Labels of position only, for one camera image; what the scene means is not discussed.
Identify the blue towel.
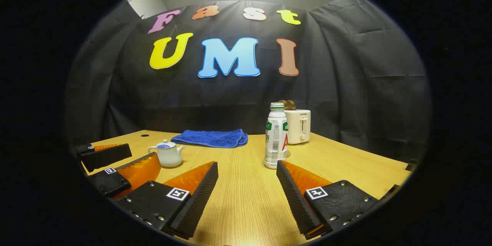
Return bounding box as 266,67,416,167
171,129,248,148

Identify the white plastic water bottle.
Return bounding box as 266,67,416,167
264,103,289,169

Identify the white teacup with spout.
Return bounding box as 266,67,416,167
148,144,185,168

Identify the black backdrop cloth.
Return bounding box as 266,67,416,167
65,0,429,162

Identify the white toaster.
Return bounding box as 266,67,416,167
284,110,311,145

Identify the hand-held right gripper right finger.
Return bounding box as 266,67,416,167
276,160,381,240

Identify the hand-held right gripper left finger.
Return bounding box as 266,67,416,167
115,161,219,240

